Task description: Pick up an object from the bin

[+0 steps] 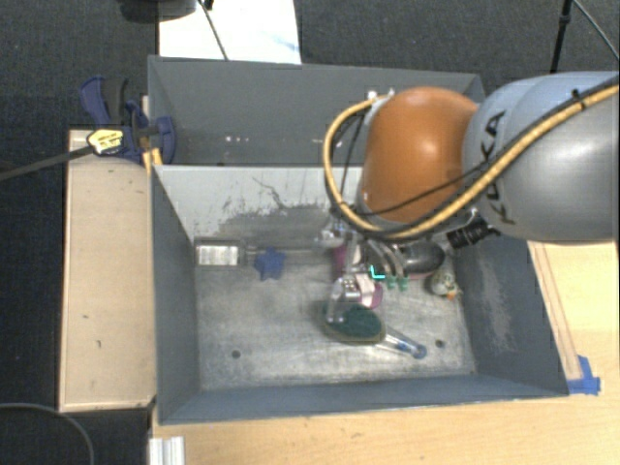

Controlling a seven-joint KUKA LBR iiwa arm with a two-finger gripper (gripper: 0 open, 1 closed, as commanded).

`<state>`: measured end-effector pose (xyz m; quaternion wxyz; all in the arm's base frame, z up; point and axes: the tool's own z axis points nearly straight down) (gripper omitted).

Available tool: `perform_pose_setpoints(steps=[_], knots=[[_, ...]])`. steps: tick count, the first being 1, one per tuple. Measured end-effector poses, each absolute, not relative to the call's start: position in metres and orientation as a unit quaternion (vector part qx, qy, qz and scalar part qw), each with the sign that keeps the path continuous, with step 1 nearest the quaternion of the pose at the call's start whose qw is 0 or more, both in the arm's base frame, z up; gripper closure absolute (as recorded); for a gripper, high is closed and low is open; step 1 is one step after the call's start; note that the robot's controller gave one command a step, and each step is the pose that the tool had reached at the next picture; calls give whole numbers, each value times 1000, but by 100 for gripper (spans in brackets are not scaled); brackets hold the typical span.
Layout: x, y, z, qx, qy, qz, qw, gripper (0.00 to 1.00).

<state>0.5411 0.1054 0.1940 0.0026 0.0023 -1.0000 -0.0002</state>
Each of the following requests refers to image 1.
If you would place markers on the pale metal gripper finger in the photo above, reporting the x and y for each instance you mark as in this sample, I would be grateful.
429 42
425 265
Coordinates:
366 292
345 291

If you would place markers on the purple plastic cup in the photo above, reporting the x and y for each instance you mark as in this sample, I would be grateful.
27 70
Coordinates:
339 262

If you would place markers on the dark green oval sponge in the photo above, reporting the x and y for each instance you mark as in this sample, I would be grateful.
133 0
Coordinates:
361 326

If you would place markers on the silver metal bowl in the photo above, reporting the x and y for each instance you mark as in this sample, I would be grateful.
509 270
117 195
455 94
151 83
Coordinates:
424 257

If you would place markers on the clear tube with blue tip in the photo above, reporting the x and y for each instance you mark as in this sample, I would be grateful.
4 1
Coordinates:
404 345

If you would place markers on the grey toy bird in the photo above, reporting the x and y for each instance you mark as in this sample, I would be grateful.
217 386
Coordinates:
442 284

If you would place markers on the blue star-shaped toy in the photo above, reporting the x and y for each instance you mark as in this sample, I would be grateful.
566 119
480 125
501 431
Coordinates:
269 263

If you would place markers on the grey metal bin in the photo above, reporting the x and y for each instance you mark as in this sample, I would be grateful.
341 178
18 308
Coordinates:
271 327

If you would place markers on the clear glass bottle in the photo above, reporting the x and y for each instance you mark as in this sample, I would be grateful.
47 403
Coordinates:
218 255

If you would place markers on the pale wood flat board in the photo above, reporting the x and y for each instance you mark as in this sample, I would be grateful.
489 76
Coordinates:
109 279

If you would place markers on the black cylinder on white bracket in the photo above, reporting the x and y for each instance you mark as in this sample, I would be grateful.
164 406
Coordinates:
467 235

